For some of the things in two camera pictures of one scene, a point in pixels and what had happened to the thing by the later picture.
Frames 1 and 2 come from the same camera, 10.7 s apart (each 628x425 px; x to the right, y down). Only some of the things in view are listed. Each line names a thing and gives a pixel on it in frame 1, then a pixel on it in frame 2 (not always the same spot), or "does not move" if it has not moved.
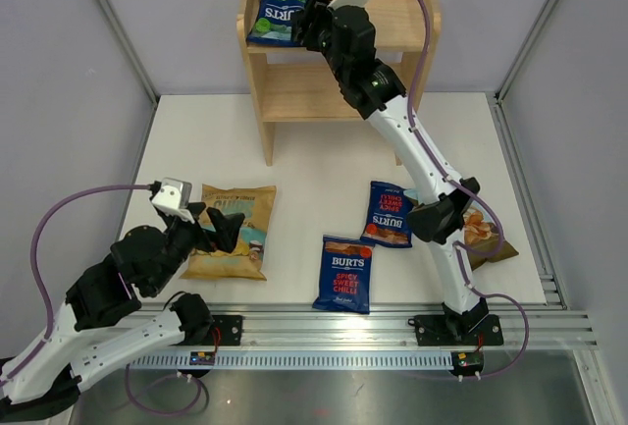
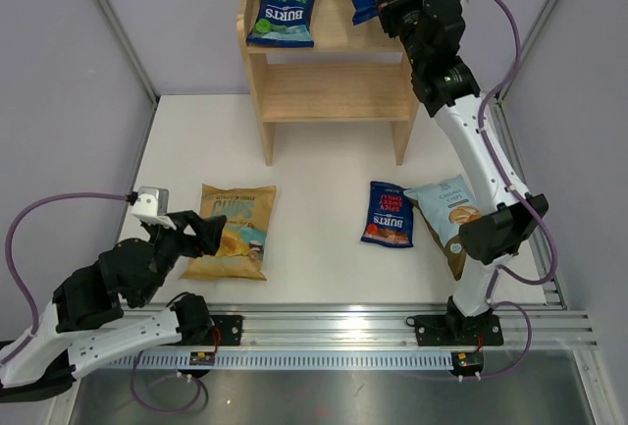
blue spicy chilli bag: x=388 y=216 does not move
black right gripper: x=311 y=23 → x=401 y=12
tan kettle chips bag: x=246 y=261 does not move
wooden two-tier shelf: x=295 y=84 does not move
